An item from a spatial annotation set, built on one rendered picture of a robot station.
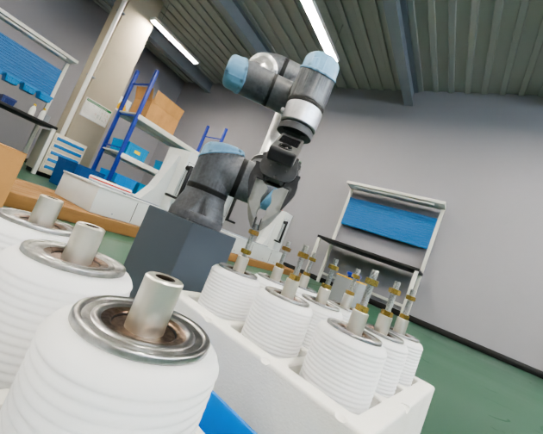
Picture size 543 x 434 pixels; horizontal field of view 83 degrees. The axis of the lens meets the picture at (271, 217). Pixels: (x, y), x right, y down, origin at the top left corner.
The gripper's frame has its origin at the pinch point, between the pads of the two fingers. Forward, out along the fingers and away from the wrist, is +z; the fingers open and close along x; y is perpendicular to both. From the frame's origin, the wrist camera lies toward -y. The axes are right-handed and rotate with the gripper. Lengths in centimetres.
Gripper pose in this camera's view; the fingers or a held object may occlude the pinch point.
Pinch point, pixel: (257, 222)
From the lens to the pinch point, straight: 56.7
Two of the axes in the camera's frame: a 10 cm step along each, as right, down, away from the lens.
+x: -9.3, -3.6, 0.9
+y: 0.6, 1.1, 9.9
